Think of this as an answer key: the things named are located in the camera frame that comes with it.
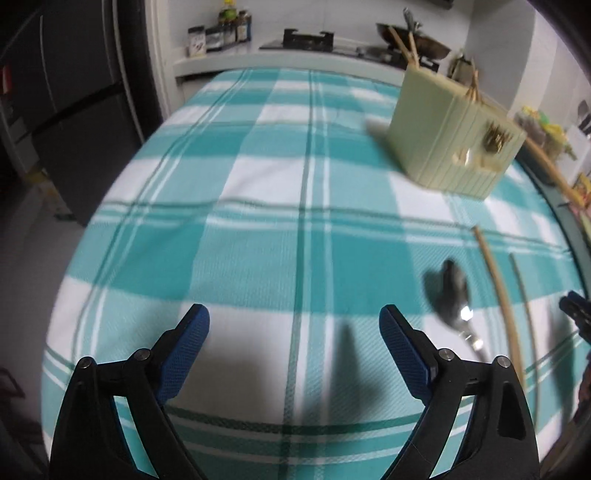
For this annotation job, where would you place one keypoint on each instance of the cardboard box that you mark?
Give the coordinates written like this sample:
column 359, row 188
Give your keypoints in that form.
column 51, row 196

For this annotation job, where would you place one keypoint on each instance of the wok with glass lid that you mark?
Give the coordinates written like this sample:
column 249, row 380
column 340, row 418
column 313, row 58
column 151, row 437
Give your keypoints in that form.
column 415, row 39

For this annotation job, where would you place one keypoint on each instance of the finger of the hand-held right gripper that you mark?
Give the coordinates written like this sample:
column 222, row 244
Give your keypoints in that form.
column 577, row 308

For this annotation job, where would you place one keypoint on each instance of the white printed jar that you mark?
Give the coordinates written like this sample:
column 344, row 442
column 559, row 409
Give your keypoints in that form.
column 196, row 42

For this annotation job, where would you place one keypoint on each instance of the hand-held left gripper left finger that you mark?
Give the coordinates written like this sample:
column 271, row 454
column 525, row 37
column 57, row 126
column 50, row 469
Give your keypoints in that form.
column 182, row 360

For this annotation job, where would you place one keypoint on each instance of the plastic bag of produce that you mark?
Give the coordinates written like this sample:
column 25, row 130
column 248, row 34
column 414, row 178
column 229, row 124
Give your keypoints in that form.
column 547, row 131

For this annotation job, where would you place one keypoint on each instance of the black gas stove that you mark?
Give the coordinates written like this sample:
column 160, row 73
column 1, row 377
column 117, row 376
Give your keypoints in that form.
column 318, row 42

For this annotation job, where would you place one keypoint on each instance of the wooden cutting board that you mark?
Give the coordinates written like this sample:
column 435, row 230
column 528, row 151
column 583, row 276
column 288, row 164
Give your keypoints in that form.
column 551, row 170

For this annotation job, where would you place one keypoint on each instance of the dark grey refrigerator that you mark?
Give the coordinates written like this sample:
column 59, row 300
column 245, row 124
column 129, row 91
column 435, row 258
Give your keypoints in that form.
column 69, row 92

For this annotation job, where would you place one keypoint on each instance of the teal checked tablecloth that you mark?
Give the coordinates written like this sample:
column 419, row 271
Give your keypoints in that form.
column 277, row 207

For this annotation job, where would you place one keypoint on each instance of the cream plastic utensil holder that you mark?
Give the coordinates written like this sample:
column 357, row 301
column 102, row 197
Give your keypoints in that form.
column 438, row 134

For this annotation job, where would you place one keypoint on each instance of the sauce bottles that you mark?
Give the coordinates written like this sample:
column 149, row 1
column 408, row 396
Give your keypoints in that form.
column 235, row 23

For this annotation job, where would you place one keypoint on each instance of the large metal spoon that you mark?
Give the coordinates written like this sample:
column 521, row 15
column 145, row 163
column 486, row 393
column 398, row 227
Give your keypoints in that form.
column 455, row 288

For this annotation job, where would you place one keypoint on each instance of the yellow packet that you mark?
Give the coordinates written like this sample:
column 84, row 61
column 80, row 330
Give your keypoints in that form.
column 582, row 190

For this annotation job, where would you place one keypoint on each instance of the white knife block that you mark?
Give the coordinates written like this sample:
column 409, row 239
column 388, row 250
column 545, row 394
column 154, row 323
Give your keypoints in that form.
column 582, row 129

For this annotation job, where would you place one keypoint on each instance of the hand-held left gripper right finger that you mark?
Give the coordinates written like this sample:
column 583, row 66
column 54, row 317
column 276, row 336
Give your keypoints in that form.
column 406, row 355

